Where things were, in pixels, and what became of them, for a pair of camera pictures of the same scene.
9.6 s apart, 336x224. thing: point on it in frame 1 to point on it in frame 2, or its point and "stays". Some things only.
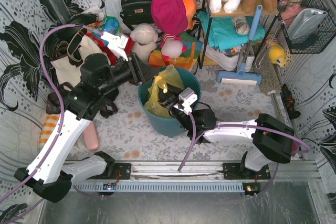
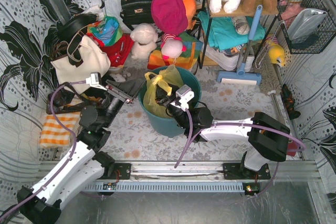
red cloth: (112, 57) stays
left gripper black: (135, 69) to (118, 94)
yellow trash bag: (169, 75) stays
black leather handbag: (137, 10) stays
